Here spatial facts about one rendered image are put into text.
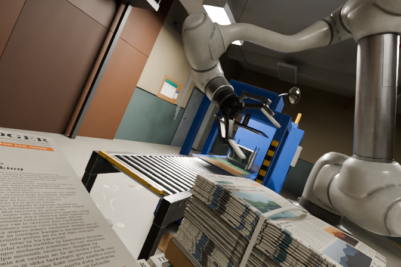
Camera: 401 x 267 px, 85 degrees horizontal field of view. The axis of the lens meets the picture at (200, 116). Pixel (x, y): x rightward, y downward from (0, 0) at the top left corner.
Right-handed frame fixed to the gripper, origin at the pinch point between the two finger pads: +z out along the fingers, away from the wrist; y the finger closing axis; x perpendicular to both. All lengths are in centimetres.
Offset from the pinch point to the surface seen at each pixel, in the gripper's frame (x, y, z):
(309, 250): 14.8, 1.4, 27.6
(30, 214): 52, 6, 17
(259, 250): 13.9, 9.8, 23.6
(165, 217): -14, 56, -9
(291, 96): -142, -19, -78
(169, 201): -13, 51, -13
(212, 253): 14.0, 20.0, 19.3
